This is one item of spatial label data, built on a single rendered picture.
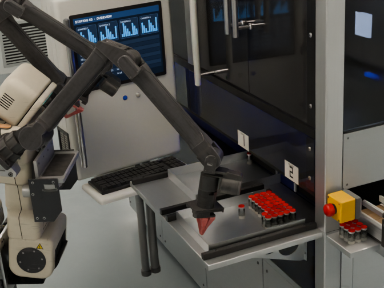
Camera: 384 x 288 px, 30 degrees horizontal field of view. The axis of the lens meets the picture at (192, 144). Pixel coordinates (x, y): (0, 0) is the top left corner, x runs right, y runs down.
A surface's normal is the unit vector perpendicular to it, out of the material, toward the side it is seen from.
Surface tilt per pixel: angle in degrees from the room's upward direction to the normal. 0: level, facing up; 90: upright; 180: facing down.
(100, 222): 0
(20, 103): 90
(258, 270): 90
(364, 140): 90
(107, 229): 0
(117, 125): 90
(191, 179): 0
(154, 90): 81
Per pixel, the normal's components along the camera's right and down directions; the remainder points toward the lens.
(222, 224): -0.06, -0.93
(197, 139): -0.27, 0.04
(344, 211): 0.41, 0.31
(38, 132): -0.17, 0.25
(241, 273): -0.91, 0.20
